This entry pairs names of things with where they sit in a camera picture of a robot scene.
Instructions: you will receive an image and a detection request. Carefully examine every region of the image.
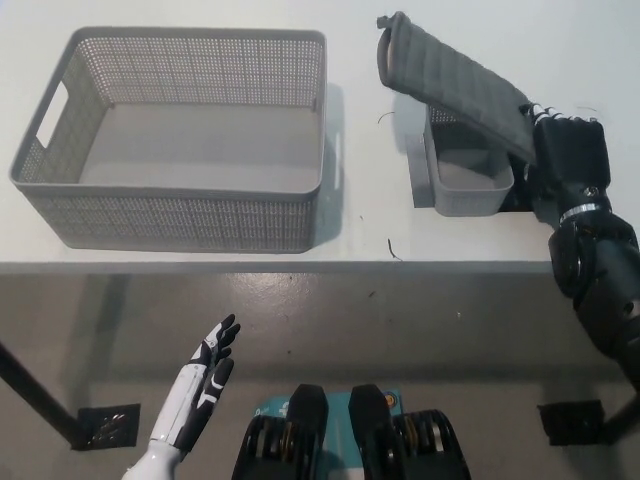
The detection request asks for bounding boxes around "black table foot plate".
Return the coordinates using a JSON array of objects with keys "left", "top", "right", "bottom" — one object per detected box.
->
[
  {"left": 71, "top": 403, "right": 142, "bottom": 453},
  {"left": 536, "top": 399, "right": 609, "bottom": 447}
]

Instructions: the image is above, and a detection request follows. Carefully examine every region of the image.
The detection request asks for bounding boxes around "large grey perforated basket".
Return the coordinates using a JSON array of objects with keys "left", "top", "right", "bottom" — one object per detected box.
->
[{"left": 7, "top": 26, "right": 330, "bottom": 255}]

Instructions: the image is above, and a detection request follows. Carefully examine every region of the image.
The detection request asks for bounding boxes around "small grey perforated container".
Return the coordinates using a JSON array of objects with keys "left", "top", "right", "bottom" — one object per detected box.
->
[{"left": 422, "top": 101, "right": 516, "bottom": 219}]

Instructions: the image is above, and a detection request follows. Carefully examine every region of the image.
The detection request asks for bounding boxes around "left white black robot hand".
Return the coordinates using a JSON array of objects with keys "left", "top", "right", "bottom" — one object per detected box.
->
[{"left": 149, "top": 313, "right": 242, "bottom": 453}]

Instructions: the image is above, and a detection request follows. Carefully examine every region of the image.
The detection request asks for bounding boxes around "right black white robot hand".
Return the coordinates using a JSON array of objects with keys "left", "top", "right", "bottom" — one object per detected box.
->
[{"left": 518, "top": 101, "right": 614, "bottom": 224}]

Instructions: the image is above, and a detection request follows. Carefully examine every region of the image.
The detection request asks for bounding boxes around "black teal robot body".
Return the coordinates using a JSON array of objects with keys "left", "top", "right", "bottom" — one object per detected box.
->
[{"left": 231, "top": 382, "right": 472, "bottom": 480}]

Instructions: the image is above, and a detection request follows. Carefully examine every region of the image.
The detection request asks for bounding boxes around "grey quilted oven glove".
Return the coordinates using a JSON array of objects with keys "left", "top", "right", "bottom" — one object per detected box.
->
[{"left": 375, "top": 10, "right": 538, "bottom": 167}]

